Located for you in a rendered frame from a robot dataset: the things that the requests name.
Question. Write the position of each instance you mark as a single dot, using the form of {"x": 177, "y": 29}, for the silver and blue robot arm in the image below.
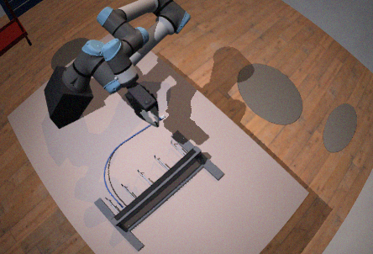
{"x": 118, "y": 53}

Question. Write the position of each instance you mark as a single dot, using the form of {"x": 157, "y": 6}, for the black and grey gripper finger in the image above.
{"x": 144, "y": 116}
{"x": 155, "y": 111}

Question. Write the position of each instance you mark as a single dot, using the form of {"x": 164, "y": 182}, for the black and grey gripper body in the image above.
{"x": 128, "y": 85}

